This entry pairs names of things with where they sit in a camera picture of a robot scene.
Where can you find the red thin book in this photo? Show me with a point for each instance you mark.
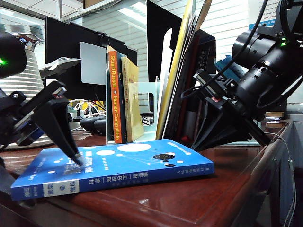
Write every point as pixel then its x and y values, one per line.
pixel 189 71

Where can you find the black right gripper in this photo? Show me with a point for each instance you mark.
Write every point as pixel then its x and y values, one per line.
pixel 227 97

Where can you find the blue paperback book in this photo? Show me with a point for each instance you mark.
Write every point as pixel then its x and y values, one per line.
pixel 132 163

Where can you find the orange spine book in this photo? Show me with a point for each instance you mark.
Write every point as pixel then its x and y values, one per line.
pixel 114 94

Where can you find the yellow paperback book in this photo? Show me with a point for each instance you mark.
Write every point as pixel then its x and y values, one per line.
pixel 133 113

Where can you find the light blue desk organizer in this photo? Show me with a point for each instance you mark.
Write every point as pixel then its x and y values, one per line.
pixel 146 91

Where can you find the white ribbed kettle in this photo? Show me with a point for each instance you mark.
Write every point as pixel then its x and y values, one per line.
pixel 33 78

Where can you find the leaning yellow and dark books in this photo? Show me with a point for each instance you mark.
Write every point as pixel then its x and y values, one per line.
pixel 172 78

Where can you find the white power strip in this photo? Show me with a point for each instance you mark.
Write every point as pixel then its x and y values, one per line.
pixel 73 124

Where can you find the light blue booklet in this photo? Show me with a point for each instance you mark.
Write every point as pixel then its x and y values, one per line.
pixel 223 67

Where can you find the black book white characters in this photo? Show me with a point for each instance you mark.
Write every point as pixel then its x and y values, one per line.
pixel 203 56

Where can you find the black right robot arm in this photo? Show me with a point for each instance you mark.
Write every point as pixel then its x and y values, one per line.
pixel 267 66

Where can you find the black computer mouse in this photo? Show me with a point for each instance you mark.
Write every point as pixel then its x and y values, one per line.
pixel 93 124

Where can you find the silver monitor mount panel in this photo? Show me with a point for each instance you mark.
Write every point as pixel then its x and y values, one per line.
pixel 92 63

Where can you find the black wide monitor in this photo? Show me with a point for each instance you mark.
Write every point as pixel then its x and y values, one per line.
pixel 61 42

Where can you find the dark grey document folder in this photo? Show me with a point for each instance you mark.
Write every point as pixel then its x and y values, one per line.
pixel 182 78

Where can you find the grey model airplane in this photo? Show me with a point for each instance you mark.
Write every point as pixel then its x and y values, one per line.
pixel 59 65

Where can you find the white plastic divider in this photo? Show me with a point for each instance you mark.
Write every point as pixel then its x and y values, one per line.
pixel 165 59

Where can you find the blue white booklet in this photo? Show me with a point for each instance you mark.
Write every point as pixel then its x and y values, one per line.
pixel 236 68

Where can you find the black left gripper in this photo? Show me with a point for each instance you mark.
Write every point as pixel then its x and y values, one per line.
pixel 21 113

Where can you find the beige manila folder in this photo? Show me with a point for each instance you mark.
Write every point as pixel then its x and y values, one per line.
pixel 203 11

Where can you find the wooden flat box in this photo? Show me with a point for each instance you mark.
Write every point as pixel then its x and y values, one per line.
pixel 274 124
pixel 274 114

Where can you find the brown cardboard box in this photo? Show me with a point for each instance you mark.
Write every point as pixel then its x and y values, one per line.
pixel 99 3

